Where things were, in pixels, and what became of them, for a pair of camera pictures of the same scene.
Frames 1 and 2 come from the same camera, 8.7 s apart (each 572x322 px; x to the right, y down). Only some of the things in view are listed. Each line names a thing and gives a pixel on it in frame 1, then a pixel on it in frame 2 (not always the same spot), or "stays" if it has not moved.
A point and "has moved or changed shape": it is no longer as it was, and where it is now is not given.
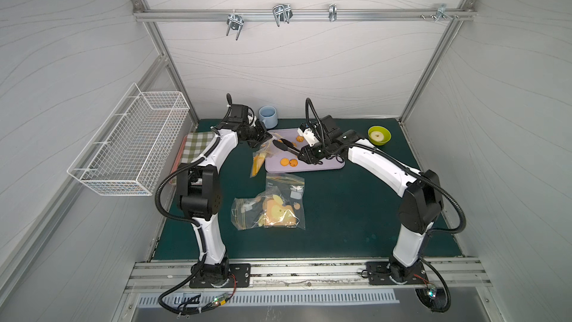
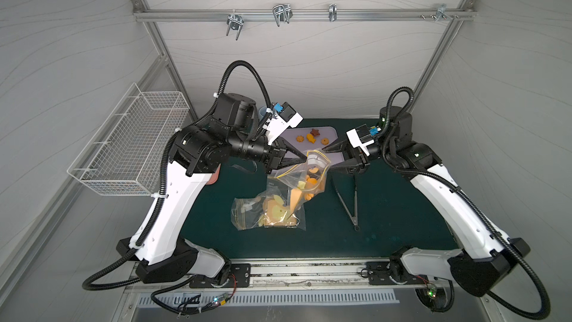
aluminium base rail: (308, 276) stays
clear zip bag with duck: (266, 209) stays
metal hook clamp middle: (282, 12) stays
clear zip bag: (260, 156) has moved or changed shape
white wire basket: (127, 154) stays
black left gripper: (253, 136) to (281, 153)
